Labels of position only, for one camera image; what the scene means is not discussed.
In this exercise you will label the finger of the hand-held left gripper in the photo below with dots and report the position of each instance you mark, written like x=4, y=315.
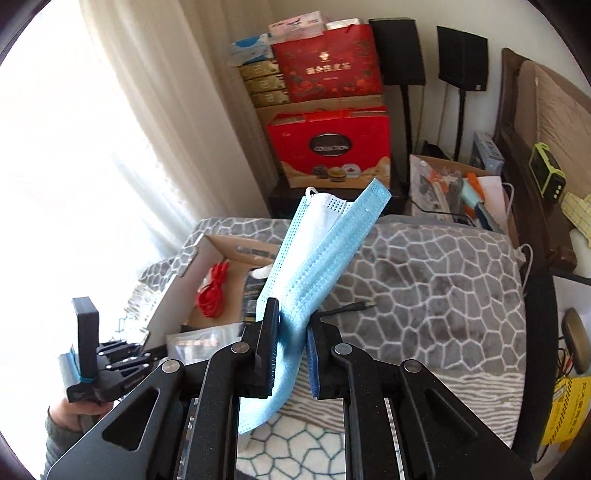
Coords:
x=138, y=361
x=120, y=348

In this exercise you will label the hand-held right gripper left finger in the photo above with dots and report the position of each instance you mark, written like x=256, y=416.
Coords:
x=271, y=360

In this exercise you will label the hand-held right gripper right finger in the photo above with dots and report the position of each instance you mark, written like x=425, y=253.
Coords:
x=314, y=369

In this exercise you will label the clear bag with white mask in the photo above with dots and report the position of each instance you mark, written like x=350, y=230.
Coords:
x=198, y=342

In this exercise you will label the packaged snack with white label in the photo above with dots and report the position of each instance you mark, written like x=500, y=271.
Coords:
x=254, y=295

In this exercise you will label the white-sided cardboard box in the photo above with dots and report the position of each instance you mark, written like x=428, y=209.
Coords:
x=173, y=295

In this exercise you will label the blue face mask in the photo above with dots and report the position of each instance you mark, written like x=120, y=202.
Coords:
x=314, y=258

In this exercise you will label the person's left forearm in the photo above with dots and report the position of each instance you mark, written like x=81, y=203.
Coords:
x=57, y=452

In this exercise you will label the person's left hand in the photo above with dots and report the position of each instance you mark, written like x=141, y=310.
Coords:
x=74, y=415

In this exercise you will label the open cardboard box of clutter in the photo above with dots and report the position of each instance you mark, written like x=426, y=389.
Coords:
x=425, y=217

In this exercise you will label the clear bag of small parts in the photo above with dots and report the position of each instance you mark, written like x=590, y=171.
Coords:
x=431, y=184

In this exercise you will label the red gift bag with chocolates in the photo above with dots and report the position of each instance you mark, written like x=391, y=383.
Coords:
x=332, y=147

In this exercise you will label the white curtain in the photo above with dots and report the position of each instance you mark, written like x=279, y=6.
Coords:
x=175, y=115

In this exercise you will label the yellow tag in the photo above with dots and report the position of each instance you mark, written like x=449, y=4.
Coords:
x=561, y=410

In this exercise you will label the gold flat box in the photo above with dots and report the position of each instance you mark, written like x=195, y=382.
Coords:
x=261, y=70
x=272, y=98
x=268, y=84

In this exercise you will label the dark oval object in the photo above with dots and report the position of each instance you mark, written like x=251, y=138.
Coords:
x=575, y=332

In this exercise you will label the blue and white box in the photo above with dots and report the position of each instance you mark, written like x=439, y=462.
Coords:
x=487, y=150

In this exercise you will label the red floral gift bag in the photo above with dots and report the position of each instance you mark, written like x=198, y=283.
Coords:
x=328, y=69

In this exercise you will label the green digital clock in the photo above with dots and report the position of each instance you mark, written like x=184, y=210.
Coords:
x=547, y=173

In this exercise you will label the yellow grid sheet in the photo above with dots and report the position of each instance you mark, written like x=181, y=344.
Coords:
x=577, y=212

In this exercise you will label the blue tissue pack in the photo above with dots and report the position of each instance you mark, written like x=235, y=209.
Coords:
x=251, y=50

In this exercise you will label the black speaker on stand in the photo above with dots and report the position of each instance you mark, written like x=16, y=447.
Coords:
x=397, y=50
x=461, y=57

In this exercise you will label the pink and white box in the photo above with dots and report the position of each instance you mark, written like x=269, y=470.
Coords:
x=295, y=24

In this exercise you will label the black curved rail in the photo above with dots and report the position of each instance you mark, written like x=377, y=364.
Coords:
x=538, y=346

